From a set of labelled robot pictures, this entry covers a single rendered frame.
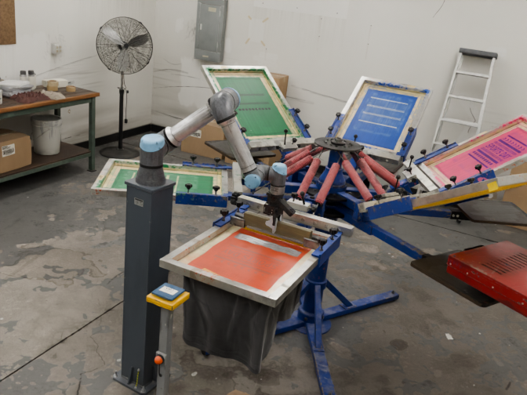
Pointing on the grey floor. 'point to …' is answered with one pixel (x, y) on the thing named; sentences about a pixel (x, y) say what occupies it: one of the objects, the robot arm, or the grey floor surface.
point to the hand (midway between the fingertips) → (276, 230)
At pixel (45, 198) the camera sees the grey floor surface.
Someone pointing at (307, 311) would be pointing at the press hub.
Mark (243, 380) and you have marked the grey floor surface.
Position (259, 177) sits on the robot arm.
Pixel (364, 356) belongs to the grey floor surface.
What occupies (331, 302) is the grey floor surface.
